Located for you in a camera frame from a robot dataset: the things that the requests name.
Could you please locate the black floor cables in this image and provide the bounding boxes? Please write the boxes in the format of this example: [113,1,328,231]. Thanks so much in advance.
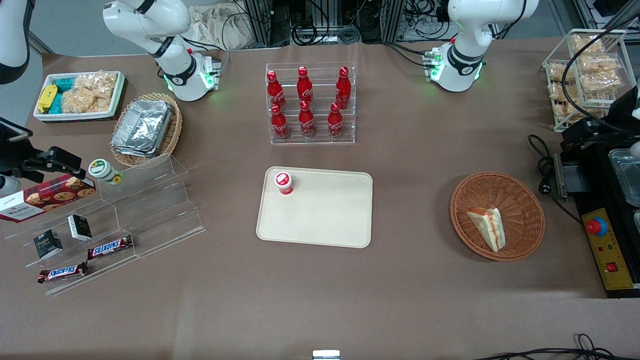
[472,333,640,360]

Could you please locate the red tartan cookie box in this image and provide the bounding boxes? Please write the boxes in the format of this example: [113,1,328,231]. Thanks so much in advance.
[0,175,97,224]

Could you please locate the beige crumpled cloth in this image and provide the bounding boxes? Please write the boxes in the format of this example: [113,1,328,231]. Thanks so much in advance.
[186,4,262,51]

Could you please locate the stack of foil trays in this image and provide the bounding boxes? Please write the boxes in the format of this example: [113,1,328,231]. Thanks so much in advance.
[111,99,174,159]

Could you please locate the triangular sandwich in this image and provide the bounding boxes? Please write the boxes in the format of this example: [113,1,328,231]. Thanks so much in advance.
[466,207,507,253]

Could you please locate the green lidded white jar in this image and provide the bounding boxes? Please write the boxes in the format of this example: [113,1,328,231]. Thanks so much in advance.
[88,158,124,186]

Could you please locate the yellow snack packet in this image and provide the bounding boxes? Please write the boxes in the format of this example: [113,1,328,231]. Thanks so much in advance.
[38,84,59,114]

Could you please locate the clear acrylic bottle rack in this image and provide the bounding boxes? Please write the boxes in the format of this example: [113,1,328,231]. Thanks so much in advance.
[265,62,357,146]

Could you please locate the brown snickers bar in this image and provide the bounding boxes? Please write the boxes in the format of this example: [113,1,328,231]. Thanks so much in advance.
[37,261,89,285]
[87,235,134,261]

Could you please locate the steel pan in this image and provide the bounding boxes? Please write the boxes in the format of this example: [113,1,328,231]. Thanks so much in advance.
[608,148,640,209]

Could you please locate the small black box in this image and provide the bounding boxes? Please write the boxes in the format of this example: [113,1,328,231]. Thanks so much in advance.
[33,229,64,260]
[67,214,93,242]

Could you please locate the red cola bottle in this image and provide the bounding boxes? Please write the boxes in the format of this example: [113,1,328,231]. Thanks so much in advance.
[298,101,317,139]
[266,70,287,111]
[297,66,315,107]
[335,66,352,110]
[327,103,345,140]
[270,103,290,140]

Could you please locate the clear acrylic step stand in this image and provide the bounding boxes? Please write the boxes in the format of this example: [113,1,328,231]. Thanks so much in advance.
[4,152,206,297]

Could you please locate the clear bag rice crackers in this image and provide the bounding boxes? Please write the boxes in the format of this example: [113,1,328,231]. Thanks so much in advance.
[61,70,119,115]

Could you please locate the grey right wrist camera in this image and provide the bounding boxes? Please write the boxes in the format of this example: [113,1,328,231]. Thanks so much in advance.
[0,175,22,197]

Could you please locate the black power cable plug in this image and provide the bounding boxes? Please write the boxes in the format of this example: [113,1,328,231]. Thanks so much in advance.
[528,134,584,225]

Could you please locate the beige plastic tray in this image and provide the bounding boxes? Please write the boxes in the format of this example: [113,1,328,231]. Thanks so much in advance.
[256,166,374,249]

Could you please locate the white wire rack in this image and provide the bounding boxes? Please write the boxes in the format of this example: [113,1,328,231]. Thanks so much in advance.
[542,28,638,133]

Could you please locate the red lidded small cup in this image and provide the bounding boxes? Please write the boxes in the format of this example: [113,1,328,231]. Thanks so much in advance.
[274,171,295,197]

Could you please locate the black machine yellow panel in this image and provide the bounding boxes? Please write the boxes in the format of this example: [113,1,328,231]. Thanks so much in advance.
[554,145,640,299]

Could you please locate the light wicker oval basket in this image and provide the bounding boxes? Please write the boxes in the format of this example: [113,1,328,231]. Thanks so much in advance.
[110,92,183,168]

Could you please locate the brown wicker basket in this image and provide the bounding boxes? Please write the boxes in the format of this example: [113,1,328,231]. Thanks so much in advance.
[449,172,546,262]

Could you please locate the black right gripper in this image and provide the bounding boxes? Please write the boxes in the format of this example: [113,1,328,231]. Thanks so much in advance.
[0,117,84,184]

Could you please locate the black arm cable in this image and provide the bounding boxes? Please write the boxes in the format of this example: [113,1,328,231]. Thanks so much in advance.
[561,17,640,126]

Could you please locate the bagged rice cracker snack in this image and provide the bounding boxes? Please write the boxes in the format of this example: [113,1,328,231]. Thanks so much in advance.
[580,74,625,96]
[571,34,605,56]
[549,82,588,125]
[579,54,623,76]
[547,62,576,85]

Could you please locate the white rectangular snack bin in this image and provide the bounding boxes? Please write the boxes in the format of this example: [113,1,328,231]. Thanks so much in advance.
[33,71,126,123]

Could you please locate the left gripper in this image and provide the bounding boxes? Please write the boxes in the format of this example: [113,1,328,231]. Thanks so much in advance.
[560,86,640,152]

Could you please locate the aluminium frame post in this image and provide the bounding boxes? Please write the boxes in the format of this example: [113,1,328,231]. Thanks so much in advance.
[244,0,274,47]
[380,0,407,44]

